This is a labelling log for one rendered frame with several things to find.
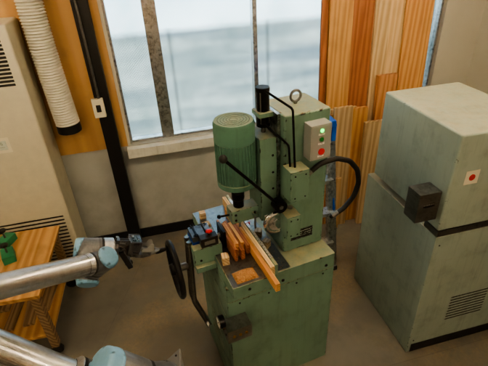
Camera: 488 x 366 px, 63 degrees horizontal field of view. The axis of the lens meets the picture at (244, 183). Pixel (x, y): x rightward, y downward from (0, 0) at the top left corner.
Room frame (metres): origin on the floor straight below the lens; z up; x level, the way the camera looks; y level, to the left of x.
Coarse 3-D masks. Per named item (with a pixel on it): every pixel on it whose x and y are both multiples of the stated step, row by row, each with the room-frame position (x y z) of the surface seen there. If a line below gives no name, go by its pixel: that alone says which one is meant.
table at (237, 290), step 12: (192, 216) 1.74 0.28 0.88; (216, 216) 1.70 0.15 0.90; (216, 228) 1.60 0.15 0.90; (228, 252) 1.42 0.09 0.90; (204, 264) 1.38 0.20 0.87; (216, 264) 1.38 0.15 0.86; (240, 264) 1.33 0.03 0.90; (252, 264) 1.33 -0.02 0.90; (228, 276) 1.26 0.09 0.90; (264, 276) 1.25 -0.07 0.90; (276, 276) 1.26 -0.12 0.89; (228, 288) 1.24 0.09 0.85; (240, 288) 1.20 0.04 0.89; (252, 288) 1.22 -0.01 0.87
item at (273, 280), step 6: (252, 246) 1.40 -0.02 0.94; (252, 252) 1.38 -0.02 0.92; (258, 252) 1.36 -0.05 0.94; (258, 258) 1.32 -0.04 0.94; (258, 264) 1.32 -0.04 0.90; (264, 264) 1.28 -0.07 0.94; (264, 270) 1.26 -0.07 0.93; (270, 270) 1.24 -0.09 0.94; (270, 276) 1.21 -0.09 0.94; (270, 282) 1.21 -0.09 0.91; (276, 282) 1.17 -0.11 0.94; (276, 288) 1.16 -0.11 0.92
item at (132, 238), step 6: (132, 234) 1.47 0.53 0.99; (138, 234) 1.48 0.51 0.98; (120, 240) 1.41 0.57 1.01; (126, 240) 1.41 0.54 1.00; (132, 240) 1.43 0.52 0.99; (138, 240) 1.44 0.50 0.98; (120, 246) 1.41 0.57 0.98; (126, 246) 1.42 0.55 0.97; (132, 246) 1.41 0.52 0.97; (138, 246) 1.41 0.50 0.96; (126, 252) 1.41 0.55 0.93; (132, 252) 1.40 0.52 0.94; (138, 252) 1.42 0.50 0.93
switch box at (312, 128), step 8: (320, 120) 1.55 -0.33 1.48; (328, 120) 1.54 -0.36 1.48; (304, 128) 1.53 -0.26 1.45; (312, 128) 1.48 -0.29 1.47; (320, 128) 1.50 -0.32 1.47; (328, 128) 1.51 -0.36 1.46; (304, 136) 1.53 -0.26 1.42; (312, 136) 1.48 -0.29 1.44; (320, 136) 1.50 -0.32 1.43; (328, 136) 1.51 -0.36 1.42; (304, 144) 1.53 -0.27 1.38; (312, 144) 1.48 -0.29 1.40; (328, 144) 1.51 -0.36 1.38; (304, 152) 1.52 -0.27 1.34; (312, 152) 1.48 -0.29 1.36; (328, 152) 1.51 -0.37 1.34
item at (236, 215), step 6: (252, 198) 1.60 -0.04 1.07; (246, 204) 1.55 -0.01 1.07; (252, 204) 1.55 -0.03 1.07; (228, 210) 1.53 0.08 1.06; (234, 210) 1.51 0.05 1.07; (240, 210) 1.51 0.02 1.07; (246, 210) 1.52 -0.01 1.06; (252, 210) 1.53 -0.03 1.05; (258, 210) 1.54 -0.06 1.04; (228, 216) 1.54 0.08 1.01; (234, 216) 1.50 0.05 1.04; (240, 216) 1.51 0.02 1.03; (246, 216) 1.52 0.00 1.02; (252, 216) 1.53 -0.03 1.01; (258, 216) 1.54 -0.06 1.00; (234, 222) 1.50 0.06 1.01
